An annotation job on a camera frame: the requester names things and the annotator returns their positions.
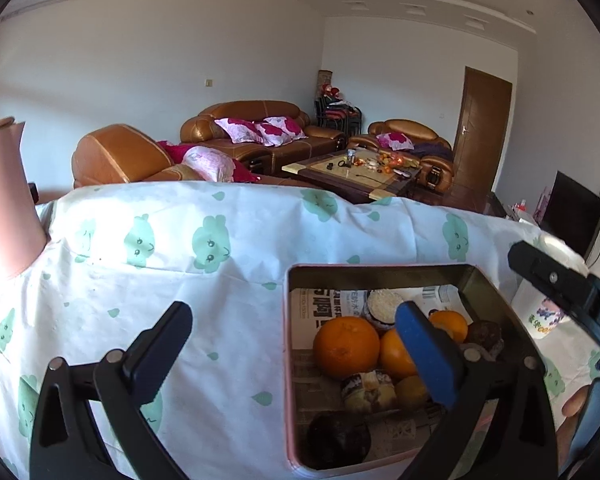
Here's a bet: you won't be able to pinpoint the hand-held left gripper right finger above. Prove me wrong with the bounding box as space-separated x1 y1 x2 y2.
395 301 559 480

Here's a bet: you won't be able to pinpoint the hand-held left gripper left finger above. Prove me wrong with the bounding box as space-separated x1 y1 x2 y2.
29 301 194 480

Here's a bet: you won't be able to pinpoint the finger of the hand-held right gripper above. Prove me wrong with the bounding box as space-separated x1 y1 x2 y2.
508 241 593 321

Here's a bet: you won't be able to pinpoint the small orange tangerine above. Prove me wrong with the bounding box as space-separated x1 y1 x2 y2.
379 329 421 381
428 310 469 345

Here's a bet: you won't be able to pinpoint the small brown round fruit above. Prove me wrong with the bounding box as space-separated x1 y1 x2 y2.
395 375 432 411

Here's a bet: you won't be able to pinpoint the dark brown round fruit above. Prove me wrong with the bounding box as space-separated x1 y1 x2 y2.
464 321 505 361

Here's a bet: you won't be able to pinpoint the crumb-topped round cake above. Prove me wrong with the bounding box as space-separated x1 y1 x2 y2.
365 288 406 332

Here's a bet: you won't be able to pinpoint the large orange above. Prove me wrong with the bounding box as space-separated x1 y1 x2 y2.
313 316 381 380

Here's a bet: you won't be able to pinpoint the purple passion fruit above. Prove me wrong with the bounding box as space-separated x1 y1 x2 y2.
306 412 372 468

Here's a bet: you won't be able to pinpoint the pink cardboard box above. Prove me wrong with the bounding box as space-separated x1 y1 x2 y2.
281 262 547 473

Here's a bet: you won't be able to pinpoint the person's right hand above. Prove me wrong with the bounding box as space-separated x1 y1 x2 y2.
555 385 591 478

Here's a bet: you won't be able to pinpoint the white printed cup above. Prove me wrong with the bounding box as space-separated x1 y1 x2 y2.
511 235 588 342

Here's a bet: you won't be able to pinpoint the black television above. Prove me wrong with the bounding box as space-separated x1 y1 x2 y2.
539 170 600 261

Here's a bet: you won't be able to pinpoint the newspaper lining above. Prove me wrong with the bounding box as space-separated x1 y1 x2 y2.
290 285 473 461

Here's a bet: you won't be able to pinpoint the brown wooden door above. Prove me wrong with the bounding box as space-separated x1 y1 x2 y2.
451 66 513 198

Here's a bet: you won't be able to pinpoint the wooden coffee table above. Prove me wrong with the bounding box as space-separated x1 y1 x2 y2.
281 147 423 205

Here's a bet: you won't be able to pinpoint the pale pink pillow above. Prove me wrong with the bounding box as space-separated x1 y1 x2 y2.
182 146 236 183

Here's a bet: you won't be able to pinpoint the short brown leather sofa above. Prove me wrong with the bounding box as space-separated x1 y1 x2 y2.
349 119 453 193

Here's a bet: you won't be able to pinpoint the pink flowered pillow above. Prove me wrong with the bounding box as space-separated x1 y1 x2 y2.
214 117 266 145
254 116 308 147
376 132 415 151

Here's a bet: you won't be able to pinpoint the magenta blanket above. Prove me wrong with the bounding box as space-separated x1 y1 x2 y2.
157 141 262 184

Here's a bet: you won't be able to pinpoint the brown leather armchair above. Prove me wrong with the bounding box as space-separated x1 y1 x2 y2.
71 124 206 190

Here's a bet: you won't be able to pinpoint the pink kettle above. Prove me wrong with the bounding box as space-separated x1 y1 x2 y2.
0 117 48 281

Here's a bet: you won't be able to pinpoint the stacked dark chairs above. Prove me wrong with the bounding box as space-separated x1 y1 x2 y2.
314 95 363 136

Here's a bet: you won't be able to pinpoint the long brown leather sofa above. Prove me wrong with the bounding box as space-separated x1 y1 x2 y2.
180 100 348 162

